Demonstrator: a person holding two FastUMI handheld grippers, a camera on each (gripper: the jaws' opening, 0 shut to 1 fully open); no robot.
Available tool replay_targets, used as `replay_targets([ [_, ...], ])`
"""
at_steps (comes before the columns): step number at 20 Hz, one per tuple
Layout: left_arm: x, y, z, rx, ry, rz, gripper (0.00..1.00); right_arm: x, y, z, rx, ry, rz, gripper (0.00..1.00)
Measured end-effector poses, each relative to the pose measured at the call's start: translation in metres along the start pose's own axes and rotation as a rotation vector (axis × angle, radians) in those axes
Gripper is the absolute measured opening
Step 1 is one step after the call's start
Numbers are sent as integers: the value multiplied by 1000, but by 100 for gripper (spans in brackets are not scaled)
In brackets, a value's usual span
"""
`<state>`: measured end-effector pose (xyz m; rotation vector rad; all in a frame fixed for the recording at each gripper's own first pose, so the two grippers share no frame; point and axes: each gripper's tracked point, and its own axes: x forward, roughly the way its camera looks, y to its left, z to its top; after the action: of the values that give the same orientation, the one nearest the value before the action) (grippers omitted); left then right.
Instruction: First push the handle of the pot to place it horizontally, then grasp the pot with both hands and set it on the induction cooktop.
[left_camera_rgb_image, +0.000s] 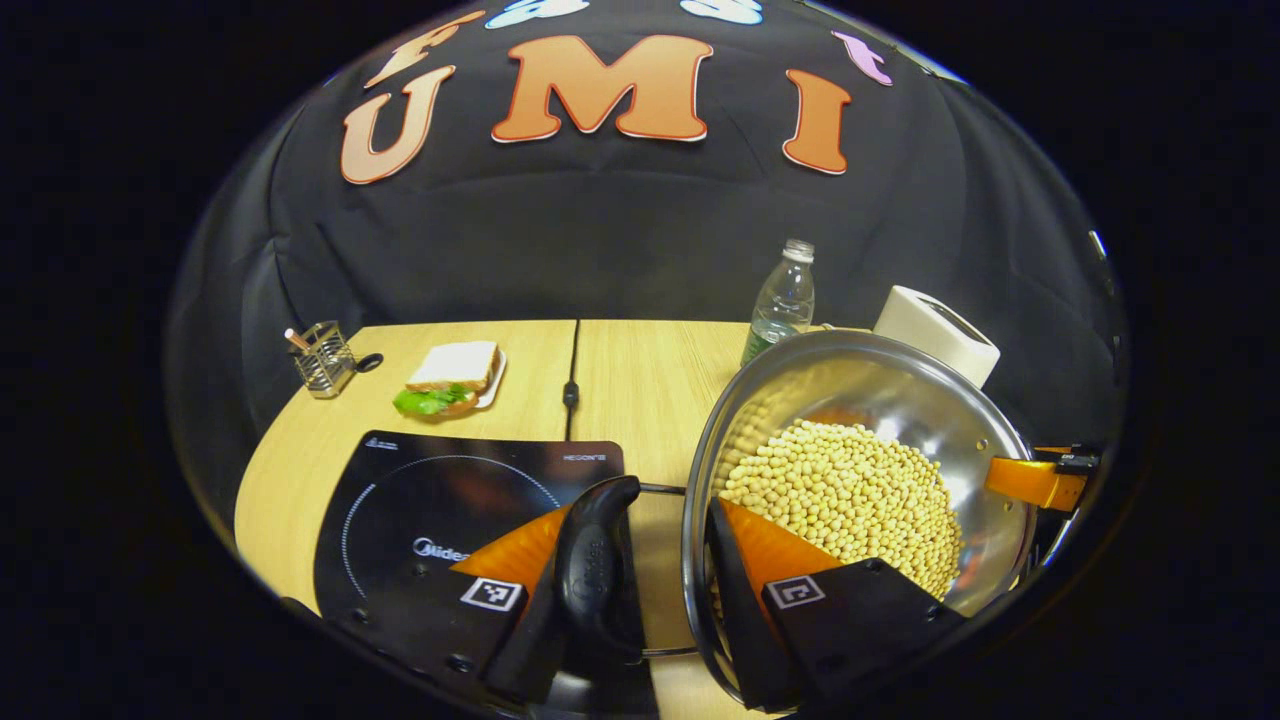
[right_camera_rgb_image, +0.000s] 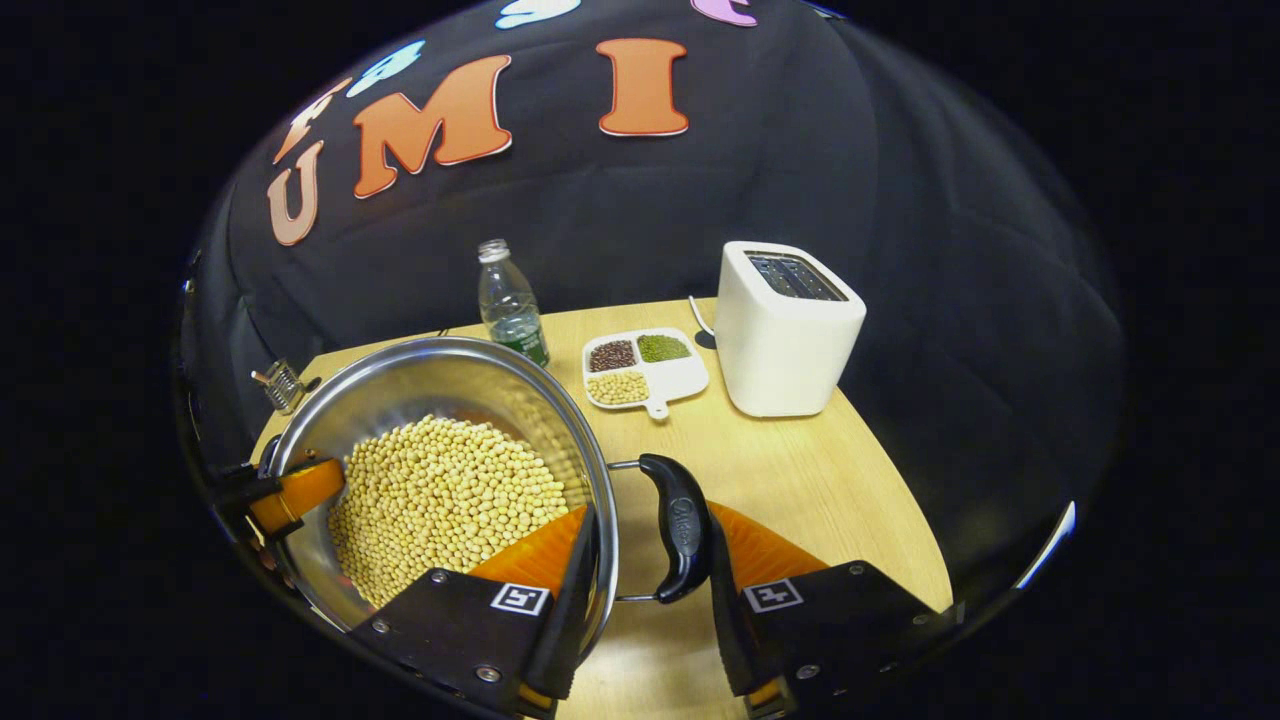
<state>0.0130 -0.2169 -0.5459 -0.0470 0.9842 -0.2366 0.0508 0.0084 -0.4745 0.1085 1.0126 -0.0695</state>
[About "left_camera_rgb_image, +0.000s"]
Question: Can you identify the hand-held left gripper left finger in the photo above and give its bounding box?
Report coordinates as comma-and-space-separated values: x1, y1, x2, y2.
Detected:
325, 503, 576, 706

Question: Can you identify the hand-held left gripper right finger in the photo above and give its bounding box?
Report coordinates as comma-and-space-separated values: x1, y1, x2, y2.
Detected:
706, 497, 969, 713

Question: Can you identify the steel pot with black handle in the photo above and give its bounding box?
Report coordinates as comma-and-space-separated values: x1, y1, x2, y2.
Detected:
555, 328, 1041, 713

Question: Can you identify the black induction cooktop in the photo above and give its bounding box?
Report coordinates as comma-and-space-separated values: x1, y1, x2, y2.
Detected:
313, 430, 626, 626

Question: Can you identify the heap of soybeans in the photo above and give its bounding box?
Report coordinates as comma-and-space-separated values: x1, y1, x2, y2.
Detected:
715, 418, 963, 601

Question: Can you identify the white toaster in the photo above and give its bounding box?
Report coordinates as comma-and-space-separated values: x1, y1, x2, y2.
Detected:
872, 285, 1002, 389

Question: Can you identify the sandwich with lettuce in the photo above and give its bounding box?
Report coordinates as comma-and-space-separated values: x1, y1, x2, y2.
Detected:
392, 340, 501, 419

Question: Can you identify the clear plastic water bottle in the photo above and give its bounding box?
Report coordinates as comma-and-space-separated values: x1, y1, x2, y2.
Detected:
740, 238, 816, 366

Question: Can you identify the black backdrop cloth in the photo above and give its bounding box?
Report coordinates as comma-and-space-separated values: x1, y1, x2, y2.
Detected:
165, 0, 1131, 521

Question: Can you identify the black power cable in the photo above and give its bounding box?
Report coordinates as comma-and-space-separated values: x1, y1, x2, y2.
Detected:
562, 320, 583, 443

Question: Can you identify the metal wire utensil holder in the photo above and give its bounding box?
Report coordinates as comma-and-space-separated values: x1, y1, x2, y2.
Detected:
290, 320, 358, 401

